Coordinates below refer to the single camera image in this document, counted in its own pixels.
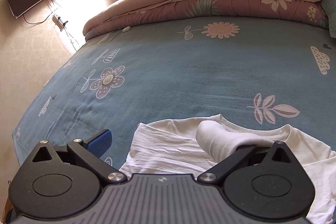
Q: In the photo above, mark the grey-green pillow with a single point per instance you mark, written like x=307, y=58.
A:
x=329, y=14

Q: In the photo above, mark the small white oval object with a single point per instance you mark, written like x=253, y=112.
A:
x=126, y=29

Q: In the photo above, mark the white printed long-sleeve shirt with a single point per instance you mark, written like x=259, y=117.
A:
x=170, y=150

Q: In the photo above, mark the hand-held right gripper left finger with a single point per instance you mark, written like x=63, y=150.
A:
x=101, y=142

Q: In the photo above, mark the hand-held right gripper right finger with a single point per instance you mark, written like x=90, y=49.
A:
x=244, y=154

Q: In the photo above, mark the blue floral bed sheet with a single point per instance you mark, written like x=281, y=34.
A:
x=183, y=69

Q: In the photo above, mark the wall power strip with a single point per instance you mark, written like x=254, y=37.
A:
x=59, y=22

